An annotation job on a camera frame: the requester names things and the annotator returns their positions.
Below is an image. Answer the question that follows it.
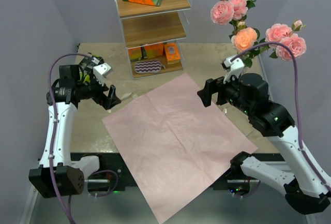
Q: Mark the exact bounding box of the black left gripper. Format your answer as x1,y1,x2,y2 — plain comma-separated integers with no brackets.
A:
76,71,121,109

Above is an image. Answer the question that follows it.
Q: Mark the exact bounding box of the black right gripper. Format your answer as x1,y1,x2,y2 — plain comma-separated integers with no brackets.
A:
197,69,254,115

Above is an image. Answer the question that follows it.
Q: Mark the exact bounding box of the beige printed ribbon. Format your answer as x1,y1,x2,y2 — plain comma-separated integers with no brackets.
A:
121,92,139,100

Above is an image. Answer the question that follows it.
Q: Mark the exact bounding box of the small peach rose stem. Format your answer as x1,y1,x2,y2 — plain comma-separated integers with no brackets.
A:
229,27,259,68

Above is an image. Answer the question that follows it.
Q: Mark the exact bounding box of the pink wrapping paper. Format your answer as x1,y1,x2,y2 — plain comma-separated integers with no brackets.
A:
103,74,257,223

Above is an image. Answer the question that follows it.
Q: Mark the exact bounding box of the large pink rose stem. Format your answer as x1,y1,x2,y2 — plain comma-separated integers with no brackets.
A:
265,20,307,61

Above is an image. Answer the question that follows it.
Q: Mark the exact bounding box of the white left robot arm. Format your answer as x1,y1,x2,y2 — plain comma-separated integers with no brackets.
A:
28,63,121,198

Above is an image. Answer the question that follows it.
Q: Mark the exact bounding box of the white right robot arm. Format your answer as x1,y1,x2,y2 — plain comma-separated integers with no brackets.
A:
197,73,330,215

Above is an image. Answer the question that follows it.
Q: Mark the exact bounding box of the black green product box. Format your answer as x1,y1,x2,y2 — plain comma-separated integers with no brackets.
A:
78,53,104,84

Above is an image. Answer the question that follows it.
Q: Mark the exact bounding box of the purple wavy pad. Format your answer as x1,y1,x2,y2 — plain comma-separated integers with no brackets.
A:
134,60,166,74

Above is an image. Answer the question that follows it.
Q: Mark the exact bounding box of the orange green box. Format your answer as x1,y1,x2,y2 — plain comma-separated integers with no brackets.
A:
128,47,143,62

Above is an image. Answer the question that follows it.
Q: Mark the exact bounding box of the orange blister pack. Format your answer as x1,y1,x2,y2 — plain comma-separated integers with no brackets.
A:
163,43,180,65

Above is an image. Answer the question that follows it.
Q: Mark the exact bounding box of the orange box on shelf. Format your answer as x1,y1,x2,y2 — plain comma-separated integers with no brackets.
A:
141,43,164,58

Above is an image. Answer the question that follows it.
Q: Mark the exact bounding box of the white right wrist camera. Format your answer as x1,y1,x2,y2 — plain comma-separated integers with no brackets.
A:
222,56,245,84

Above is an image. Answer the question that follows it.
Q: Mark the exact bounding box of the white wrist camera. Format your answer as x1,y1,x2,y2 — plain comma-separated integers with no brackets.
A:
222,56,245,84
93,63,113,85

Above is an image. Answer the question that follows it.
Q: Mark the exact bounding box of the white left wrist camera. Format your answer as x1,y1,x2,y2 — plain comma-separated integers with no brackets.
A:
93,63,113,85

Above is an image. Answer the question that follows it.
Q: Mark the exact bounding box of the white wire wooden shelf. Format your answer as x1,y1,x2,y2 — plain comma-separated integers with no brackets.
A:
110,0,194,80

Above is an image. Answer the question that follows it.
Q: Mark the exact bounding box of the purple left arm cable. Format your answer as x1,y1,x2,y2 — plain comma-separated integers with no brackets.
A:
48,53,104,224

